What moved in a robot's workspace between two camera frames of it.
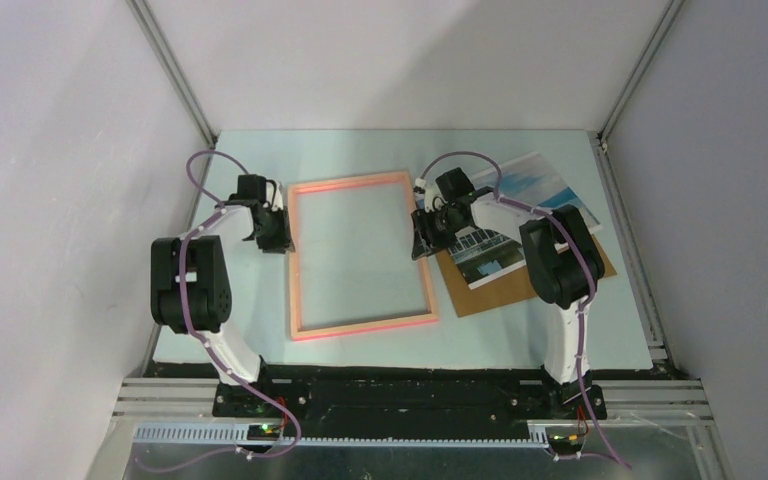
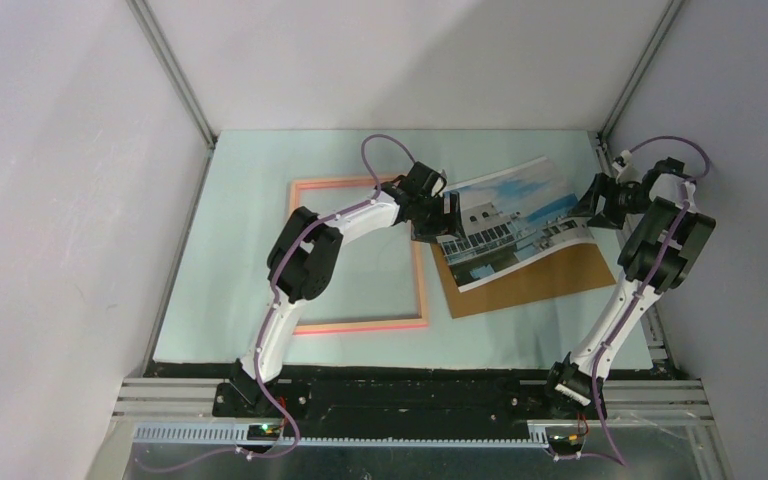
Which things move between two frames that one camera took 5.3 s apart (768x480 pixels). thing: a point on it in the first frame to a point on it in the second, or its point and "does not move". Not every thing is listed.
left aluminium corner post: x=158 y=41 does not move
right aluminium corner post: x=665 y=23 does not move
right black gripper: x=421 y=222 to x=607 y=218
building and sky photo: x=482 y=256 does not move
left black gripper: x=283 y=242 to x=445 y=225
